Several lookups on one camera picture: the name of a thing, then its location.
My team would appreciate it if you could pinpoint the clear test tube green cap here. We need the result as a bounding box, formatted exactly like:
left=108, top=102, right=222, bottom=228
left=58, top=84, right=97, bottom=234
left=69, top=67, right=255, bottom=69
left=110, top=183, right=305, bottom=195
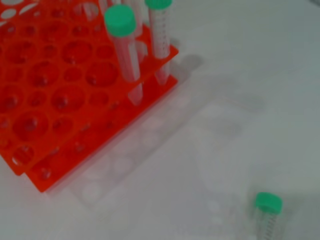
left=253, top=191, right=284, bottom=240
left=103, top=4, right=144, bottom=106
left=144, top=0, right=174, bottom=86
left=122, top=0, right=151, bottom=38

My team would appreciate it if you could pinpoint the orange plastic test tube rack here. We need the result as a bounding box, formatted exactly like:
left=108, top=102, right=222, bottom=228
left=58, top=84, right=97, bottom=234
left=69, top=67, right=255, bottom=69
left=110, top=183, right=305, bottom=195
left=0, top=0, right=180, bottom=194

